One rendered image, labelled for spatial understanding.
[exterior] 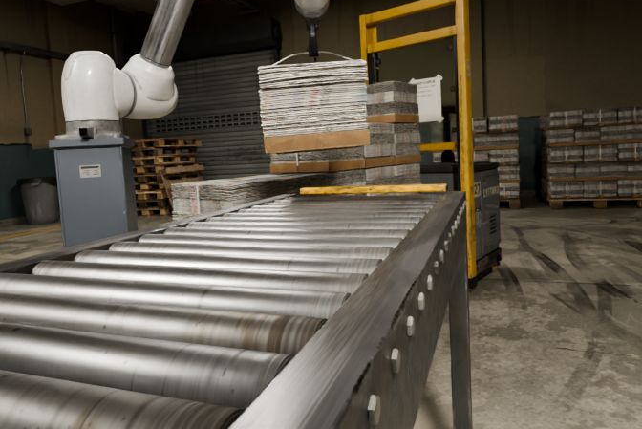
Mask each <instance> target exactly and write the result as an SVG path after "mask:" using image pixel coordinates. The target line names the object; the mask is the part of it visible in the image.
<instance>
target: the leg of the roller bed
mask: <svg viewBox="0 0 642 429"><path fill-rule="evenodd" d="M449 324H450V351H451V383H452V413H453V429H473V423H472V391H471V357H470V325H469V291H468V259H467V236H466V239H465V242H464V246H463V250H462V253H461V257H460V262H459V266H458V269H457V273H456V277H455V280H454V284H453V287H452V290H451V294H450V298H449Z"/></svg>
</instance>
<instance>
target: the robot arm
mask: <svg viewBox="0 0 642 429"><path fill-rule="evenodd" d="M294 2H295V7H296V9H297V10H298V12H299V14H300V15H301V16H302V18H304V19H305V20H306V22H307V31H308V35H309V46H308V47H307V52H309V57H318V46H317V35H318V32H317V31H318V30H319V19H321V18H322V17H323V16H324V14H325V12H326V10H327V8H328V6H329V3H330V0H294ZM193 3H194V0H159V2H158V4H157V7H156V9H155V12H154V15H153V18H152V21H151V24H150V27H149V30H148V33H147V35H146V38H145V40H144V43H143V46H142V49H141V52H140V54H136V55H134V56H132V57H131V58H130V60H129V61H128V63H127V64H126V65H125V66H124V67H123V69H122V70H120V69H118V68H116V65H115V62H114V61H113V60H112V59H111V58H110V57H109V56H108V55H106V54H104V53H102V52H98V51H81V52H75V53H72V54H71V55H70V57H69V58H68V59H67V60H66V62H65V65H64V68H63V72H62V78H61V94H62V104H63V111H64V116H65V121H66V134H63V135H59V136H55V137H54V138H55V140H67V139H112V138H126V139H130V138H129V136H126V135H123V134H122V133H121V129H120V123H119V118H130V119H153V118H161V117H164V116H166V115H168V114H169V113H171V112H172V111H173V110H174V109H175V107H176V105H177V103H178V97H179V95H178V90H177V87H176V84H175V83H174V78H175V75H174V72H173V69H172V67H171V66H170V64H171V61H172V59H173V56H174V53H175V51H176V49H177V46H178V44H179V41H180V38H181V35H182V31H183V28H184V26H185V23H186V20H187V18H188V15H189V13H190V11H191V8H192V5H193ZM308 21H309V23H308ZM316 21H317V25H316Z"/></svg>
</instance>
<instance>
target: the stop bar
mask: <svg viewBox="0 0 642 429"><path fill-rule="evenodd" d="M447 191H448V184H410V185H372V186H335V187H303V188H300V194H301V195H314V194H363V193H412V192H447Z"/></svg>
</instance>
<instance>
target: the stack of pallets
mask: <svg viewBox="0 0 642 429"><path fill-rule="evenodd" d="M134 141H135V143H136V144H137V145H138V147H132V151H135V156H132V158H133V160H134V163H135V164H133V168H137V172H134V177H138V179H137V180H136V181H135V185H140V188H135V192H136V194H138V195H137V197H136V203H139V204H137V210H141V212H138V213H137V214H138V215H139V214H142V215H141V216H151V215H155V214H160V215H161V216H166V215H170V214H171V213H172V212H170V211H172V209H171V207H172V205H170V203H169V201H168V199H169V198H167V195H166V192H165V190H164V189H165V186H163V180H162V179H161V176H160V173H159V170H162V169H164V168H167V166H174V167H180V166H184V165H185V164H190V166H191V165H199V162H198V161H195V154H198V153H197V146H202V139H134ZM189 141H193V145H187V142H189ZM153 143H155V146H153ZM171 143H175V145H171ZM187 149H188V153H185V154H183V153H182V150H187ZM170 150H172V154H165V151H170ZM148 151H154V155H148ZM184 157H186V161H180V158H184ZM166 158H168V159H169V162H164V159H166ZM147 159H152V161H153V163H146V160H147ZM150 167H155V169H156V170H154V171H150ZM151 176H157V177H156V178H155V179H152V178H151ZM154 184H158V185H155V186H154ZM150 193H154V194H150ZM156 210H159V211H156ZM153 211H156V212H153Z"/></svg>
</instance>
